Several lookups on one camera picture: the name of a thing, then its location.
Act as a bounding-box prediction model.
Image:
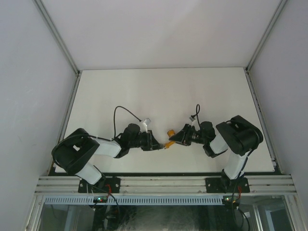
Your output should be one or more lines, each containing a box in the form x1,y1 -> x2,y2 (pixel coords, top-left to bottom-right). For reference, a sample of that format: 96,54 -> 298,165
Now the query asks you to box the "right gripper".
169,123 -> 206,145

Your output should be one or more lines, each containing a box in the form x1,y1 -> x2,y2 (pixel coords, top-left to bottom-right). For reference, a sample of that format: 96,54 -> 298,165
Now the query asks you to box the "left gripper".
128,130 -> 162,151

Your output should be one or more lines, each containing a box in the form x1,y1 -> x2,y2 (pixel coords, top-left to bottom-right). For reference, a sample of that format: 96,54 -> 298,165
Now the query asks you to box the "orange water faucet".
163,129 -> 176,149

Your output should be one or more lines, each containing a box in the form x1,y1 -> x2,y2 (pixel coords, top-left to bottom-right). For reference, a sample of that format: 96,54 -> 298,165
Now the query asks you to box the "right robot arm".
169,115 -> 263,193

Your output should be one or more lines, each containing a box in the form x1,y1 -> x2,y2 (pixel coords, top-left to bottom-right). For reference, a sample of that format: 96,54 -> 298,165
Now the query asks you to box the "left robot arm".
51,123 -> 164,193

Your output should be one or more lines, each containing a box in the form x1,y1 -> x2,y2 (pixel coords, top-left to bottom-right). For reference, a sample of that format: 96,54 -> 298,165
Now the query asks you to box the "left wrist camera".
140,118 -> 151,133

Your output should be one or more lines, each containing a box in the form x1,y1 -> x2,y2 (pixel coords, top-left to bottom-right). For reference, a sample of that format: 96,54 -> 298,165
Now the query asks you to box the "right camera cable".
191,103 -> 202,126

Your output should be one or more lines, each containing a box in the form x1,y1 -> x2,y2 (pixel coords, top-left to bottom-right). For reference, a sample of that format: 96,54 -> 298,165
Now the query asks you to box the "camera cable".
191,103 -> 202,126
113,105 -> 142,139

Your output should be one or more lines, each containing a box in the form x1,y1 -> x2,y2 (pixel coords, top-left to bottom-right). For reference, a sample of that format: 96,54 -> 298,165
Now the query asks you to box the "left camera cable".
113,105 -> 142,139

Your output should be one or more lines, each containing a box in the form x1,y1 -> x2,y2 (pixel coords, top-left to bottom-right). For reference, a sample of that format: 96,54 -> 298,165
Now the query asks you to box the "right aluminium frame post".
244,0 -> 289,168

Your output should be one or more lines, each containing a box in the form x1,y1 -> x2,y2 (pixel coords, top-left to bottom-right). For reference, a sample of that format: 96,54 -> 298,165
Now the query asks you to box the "aluminium frame post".
33,0 -> 80,143
244,0 -> 289,168

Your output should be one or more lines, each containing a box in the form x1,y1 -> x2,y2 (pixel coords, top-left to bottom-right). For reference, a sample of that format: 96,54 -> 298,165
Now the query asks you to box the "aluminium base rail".
35,175 -> 296,196

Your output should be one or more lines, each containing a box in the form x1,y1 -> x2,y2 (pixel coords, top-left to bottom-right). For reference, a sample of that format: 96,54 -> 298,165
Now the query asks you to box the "perforated cable tray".
44,195 -> 223,205

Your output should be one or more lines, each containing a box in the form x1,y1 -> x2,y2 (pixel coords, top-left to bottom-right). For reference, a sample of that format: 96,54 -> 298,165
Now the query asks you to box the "left aluminium frame post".
33,0 -> 80,143

